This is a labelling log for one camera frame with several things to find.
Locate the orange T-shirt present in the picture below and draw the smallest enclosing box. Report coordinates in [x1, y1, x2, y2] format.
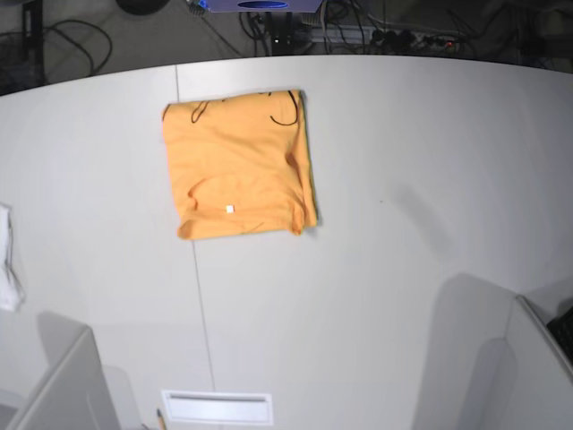
[162, 90, 319, 240]

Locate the white paper label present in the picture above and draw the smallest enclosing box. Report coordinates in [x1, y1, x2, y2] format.
[162, 390, 274, 426]

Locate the blue grey box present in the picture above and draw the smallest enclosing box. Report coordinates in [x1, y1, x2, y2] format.
[200, 0, 322, 13]

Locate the pencil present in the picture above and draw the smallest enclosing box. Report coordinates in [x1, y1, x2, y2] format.
[156, 408, 167, 430]

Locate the grey partition left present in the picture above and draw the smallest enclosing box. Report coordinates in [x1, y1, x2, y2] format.
[1, 312, 121, 429]

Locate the grey partition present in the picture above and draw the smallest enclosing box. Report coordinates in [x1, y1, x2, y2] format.
[473, 297, 572, 429]
[1, 312, 121, 429]

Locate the grey partition right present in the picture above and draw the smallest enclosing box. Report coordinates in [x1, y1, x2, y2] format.
[473, 297, 572, 429]

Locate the white cloth at left edge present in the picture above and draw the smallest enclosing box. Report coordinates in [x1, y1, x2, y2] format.
[1, 203, 25, 313]

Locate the black keyboard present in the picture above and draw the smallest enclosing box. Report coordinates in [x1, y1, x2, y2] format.
[547, 308, 573, 361]

